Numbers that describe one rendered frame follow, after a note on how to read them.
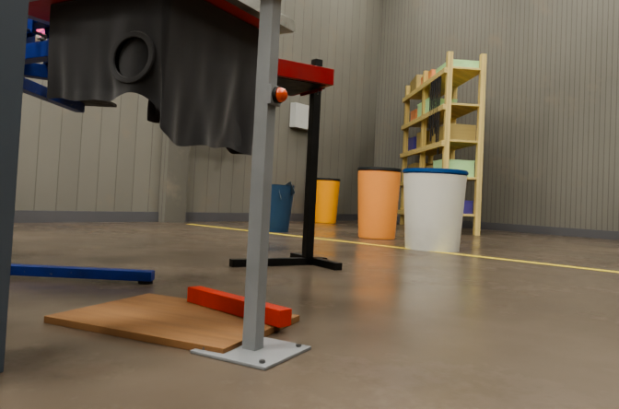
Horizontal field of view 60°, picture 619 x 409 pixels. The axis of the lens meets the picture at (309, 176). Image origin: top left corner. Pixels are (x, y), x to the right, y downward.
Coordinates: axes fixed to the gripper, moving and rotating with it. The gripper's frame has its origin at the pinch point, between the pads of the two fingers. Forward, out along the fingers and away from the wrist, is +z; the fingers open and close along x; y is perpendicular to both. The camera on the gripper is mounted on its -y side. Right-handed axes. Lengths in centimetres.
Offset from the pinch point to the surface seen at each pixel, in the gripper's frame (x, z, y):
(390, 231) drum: -93, 96, -393
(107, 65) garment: -29.5, 30.7, 21.2
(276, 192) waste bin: -208, 62, -359
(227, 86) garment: -7.0, 32.2, -5.7
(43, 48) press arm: -85, 16, 3
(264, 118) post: 21, 46, 14
